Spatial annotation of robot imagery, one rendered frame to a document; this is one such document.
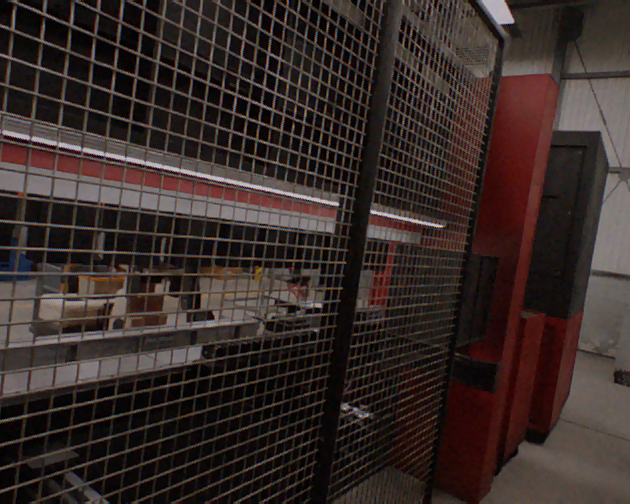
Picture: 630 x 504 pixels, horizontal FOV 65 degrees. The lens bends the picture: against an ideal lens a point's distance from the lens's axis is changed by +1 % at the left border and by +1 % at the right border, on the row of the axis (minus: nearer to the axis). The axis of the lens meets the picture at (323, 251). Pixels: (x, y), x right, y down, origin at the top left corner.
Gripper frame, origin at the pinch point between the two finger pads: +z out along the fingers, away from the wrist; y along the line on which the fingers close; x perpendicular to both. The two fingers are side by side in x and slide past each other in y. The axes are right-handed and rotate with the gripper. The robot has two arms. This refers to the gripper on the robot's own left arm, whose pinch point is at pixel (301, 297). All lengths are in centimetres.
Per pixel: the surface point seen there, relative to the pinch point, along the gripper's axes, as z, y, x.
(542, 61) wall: -352, 681, -85
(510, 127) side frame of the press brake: -61, 86, -97
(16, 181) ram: -25, -130, -29
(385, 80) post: -17, -97, -107
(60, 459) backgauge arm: 36, -134, -41
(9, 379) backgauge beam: 20, -137, -32
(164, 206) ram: -24, -90, -28
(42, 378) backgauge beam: 21, -132, -34
